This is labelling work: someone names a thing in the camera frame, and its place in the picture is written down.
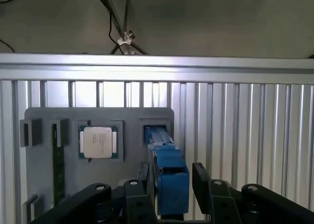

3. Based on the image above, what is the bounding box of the grey parts rack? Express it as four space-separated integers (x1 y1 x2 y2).
19 107 176 224

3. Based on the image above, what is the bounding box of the silver CPU chip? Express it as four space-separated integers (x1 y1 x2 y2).
78 124 118 159

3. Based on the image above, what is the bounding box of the green RAM stick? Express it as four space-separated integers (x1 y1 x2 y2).
52 124 65 206

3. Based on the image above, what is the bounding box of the black tripod stand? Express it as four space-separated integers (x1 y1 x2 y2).
94 0 149 55

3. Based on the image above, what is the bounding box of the aluminium table frame rail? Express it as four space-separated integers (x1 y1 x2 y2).
0 52 314 85

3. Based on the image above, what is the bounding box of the black floor cable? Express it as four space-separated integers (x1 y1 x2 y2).
0 39 16 53

